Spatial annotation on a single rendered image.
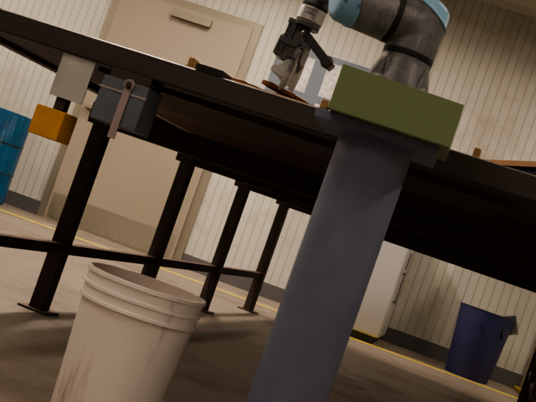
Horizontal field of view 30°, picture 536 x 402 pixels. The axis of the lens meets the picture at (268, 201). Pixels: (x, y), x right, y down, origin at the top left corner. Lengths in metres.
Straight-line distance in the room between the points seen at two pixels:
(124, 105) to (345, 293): 0.83
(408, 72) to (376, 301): 5.39
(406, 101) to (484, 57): 6.45
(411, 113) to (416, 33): 0.23
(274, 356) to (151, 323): 0.32
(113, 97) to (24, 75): 6.49
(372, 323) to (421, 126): 5.50
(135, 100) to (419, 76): 0.79
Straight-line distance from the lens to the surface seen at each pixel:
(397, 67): 2.21
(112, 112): 2.65
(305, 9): 2.79
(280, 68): 2.74
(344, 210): 2.15
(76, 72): 2.74
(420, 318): 8.32
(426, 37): 2.24
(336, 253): 2.15
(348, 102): 2.09
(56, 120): 2.71
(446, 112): 2.08
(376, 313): 7.52
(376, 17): 2.21
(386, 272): 7.51
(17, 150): 8.52
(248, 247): 8.43
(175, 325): 2.36
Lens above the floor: 0.60
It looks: 1 degrees up
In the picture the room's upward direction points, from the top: 19 degrees clockwise
